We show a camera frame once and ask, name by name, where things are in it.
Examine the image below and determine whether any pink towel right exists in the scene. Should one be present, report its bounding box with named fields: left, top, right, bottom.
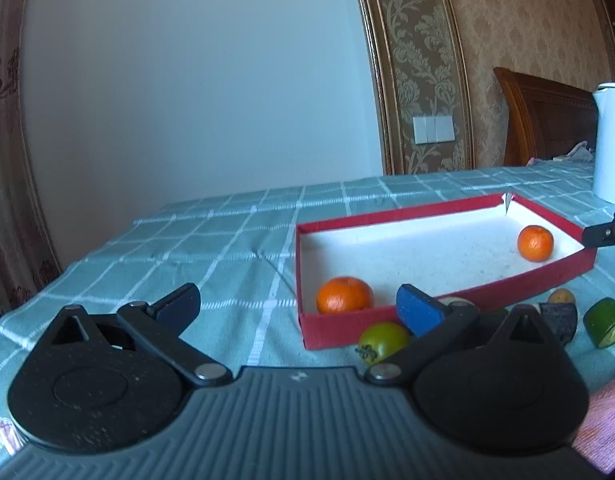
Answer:
left=573, top=378, right=615, bottom=474

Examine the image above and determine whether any red cardboard box tray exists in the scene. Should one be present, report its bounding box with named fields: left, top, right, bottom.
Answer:
left=296, top=193, right=597, bottom=350

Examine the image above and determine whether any dark cylinder with cork top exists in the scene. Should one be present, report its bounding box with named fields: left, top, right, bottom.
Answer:
left=439, top=296, right=475, bottom=310

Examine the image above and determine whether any orange tangerine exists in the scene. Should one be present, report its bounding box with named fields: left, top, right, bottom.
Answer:
left=316, top=276, right=375, bottom=315
left=517, top=226, right=554, bottom=262

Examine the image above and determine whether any white wall switch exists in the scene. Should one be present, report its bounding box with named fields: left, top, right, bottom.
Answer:
left=413, top=115, right=455, bottom=145

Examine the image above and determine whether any wooden headboard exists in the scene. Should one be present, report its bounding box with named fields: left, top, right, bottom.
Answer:
left=494, top=67, right=598, bottom=166

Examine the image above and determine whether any green cucumber piece right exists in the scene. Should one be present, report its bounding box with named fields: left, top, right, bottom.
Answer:
left=583, top=297, right=615, bottom=349

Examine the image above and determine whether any green tomato rear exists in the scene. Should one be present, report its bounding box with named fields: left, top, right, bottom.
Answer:
left=356, top=322, right=413, bottom=366

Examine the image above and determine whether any white electric kettle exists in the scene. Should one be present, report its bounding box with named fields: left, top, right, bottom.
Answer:
left=593, top=82, right=615, bottom=205

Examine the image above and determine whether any pink towel left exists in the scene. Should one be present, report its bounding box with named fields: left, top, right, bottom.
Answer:
left=0, top=417, right=24, bottom=456

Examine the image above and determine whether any pink towel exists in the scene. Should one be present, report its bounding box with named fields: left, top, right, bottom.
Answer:
left=573, top=378, right=615, bottom=474
left=0, top=417, right=24, bottom=456

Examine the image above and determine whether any dark eggplant piece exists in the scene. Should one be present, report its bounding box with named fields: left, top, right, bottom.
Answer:
left=532, top=302, right=579, bottom=347

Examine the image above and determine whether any small brown longan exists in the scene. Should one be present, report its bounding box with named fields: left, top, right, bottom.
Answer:
left=547, top=288, right=577, bottom=304

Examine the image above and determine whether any teal plaid tablecloth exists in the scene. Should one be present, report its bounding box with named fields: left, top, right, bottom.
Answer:
left=0, top=159, right=615, bottom=461

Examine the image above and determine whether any ornate gold wall panel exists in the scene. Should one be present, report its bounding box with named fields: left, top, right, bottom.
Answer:
left=358, top=0, right=475, bottom=174

